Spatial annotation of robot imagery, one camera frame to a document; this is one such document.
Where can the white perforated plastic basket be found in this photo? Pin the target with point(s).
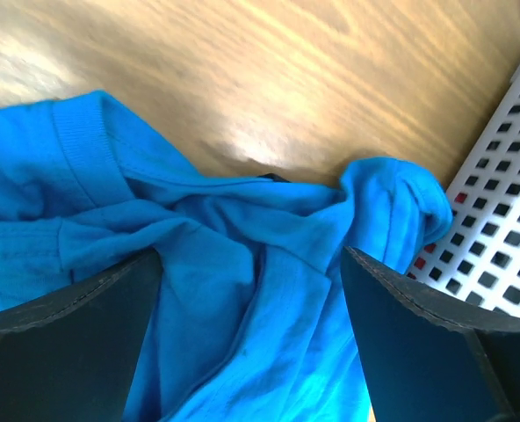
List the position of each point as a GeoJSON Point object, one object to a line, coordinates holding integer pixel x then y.
{"type": "Point", "coordinates": [486, 272]}

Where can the red t shirt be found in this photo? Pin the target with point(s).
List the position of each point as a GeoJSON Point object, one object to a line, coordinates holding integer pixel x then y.
{"type": "Point", "coordinates": [435, 258]}

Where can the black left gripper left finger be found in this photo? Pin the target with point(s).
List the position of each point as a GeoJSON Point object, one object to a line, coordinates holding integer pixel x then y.
{"type": "Point", "coordinates": [71, 355]}

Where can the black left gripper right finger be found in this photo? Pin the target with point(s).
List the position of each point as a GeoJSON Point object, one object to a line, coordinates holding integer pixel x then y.
{"type": "Point", "coordinates": [426, 355]}

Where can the blue t shirt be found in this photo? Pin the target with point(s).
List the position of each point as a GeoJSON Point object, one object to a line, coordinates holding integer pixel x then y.
{"type": "Point", "coordinates": [251, 322]}

